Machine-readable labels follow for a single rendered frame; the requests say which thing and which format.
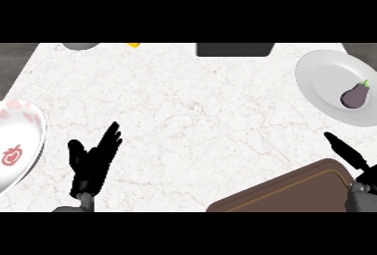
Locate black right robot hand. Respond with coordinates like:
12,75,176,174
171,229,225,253
322,131,377,187

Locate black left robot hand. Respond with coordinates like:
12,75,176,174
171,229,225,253
66,121,124,200

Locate white plate with red print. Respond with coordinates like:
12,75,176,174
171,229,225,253
0,99,49,197

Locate purple eggplant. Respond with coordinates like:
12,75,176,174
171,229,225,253
339,79,371,110

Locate plain white round tray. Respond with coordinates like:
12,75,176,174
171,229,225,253
293,49,377,128

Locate brown wooden cutting board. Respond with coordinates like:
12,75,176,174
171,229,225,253
204,157,356,213

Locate grey round object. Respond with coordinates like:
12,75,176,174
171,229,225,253
61,43,102,52

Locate dark grey rectangular appliance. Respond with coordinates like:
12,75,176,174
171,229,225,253
195,43,275,58

